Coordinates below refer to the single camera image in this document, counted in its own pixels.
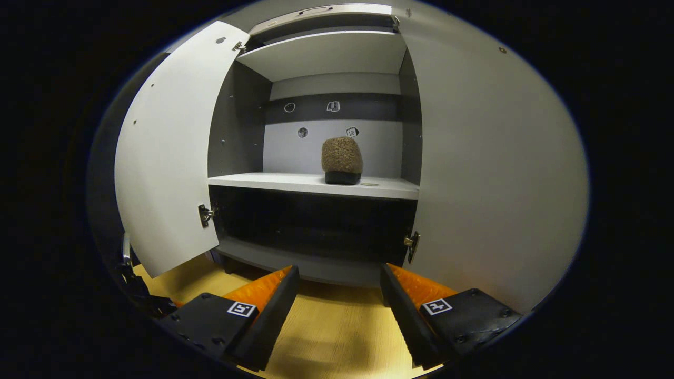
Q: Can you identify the white cabinet shelf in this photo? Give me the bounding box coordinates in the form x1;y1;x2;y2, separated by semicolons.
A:
208;172;420;201
236;31;408;82

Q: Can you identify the brown fuzzy shoe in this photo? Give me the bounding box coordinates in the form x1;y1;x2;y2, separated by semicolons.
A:
321;137;364;186

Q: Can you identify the white cabinet door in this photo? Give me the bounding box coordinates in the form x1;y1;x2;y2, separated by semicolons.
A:
392;0;590;316
114;20;251;278

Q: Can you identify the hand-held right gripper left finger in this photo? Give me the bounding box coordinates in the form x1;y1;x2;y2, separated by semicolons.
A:
158;265;301;372

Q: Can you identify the white shoe cabinet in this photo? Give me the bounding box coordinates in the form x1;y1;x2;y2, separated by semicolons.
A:
207;4;423;287

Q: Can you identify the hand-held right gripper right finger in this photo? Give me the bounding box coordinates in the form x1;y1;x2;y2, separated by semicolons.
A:
379;262;523;371

